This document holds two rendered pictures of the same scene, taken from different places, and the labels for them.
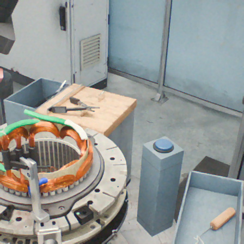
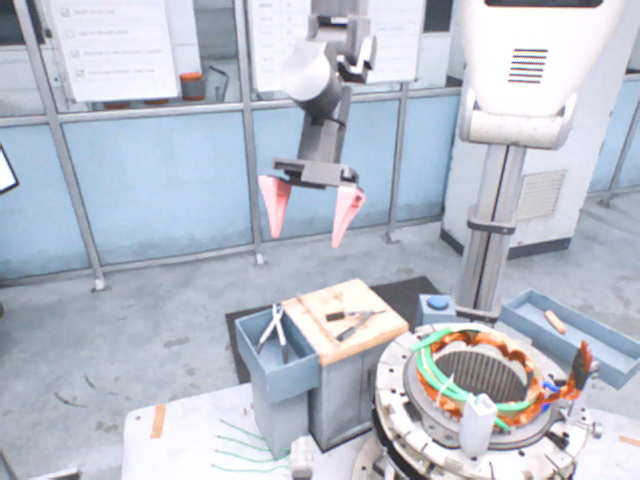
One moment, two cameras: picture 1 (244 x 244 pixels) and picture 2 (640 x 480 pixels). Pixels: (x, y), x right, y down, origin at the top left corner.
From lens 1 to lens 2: 0.86 m
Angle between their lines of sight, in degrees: 45
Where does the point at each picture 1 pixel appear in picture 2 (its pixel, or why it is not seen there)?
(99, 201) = (551, 369)
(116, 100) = (349, 290)
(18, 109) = (290, 371)
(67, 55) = not seen: outside the picture
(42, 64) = not seen: outside the picture
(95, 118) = (376, 318)
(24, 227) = (580, 435)
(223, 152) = (235, 299)
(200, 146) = (208, 308)
